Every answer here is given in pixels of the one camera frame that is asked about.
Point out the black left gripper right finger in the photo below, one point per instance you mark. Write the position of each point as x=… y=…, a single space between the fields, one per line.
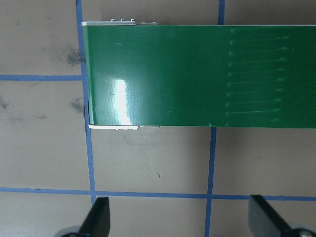
x=264 y=221

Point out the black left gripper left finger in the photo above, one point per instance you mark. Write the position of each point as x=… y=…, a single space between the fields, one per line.
x=97 y=222

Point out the green conveyor belt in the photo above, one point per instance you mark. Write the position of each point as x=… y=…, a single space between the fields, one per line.
x=261 y=76

